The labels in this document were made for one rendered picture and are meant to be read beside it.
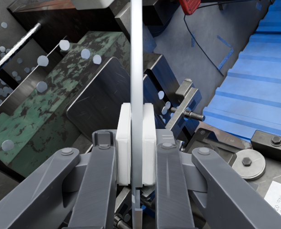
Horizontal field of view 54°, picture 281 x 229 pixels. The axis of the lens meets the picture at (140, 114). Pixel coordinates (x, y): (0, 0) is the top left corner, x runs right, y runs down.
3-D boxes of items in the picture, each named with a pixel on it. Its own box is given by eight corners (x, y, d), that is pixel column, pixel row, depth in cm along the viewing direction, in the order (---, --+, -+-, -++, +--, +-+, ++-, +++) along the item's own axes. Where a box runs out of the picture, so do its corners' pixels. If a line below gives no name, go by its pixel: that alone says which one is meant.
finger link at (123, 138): (129, 186, 16) (117, 186, 16) (132, 137, 22) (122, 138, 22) (129, 138, 15) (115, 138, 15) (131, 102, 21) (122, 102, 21)
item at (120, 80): (29, 99, 53) (65, 114, 44) (75, 49, 58) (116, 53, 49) (100, 161, 70) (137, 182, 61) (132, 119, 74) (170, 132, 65)
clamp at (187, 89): (153, 124, 72) (184, 135, 65) (185, 77, 78) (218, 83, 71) (162, 136, 76) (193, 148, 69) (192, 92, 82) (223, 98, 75)
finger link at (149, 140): (142, 138, 15) (156, 138, 15) (143, 102, 21) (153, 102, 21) (142, 186, 16) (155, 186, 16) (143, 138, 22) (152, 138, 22)
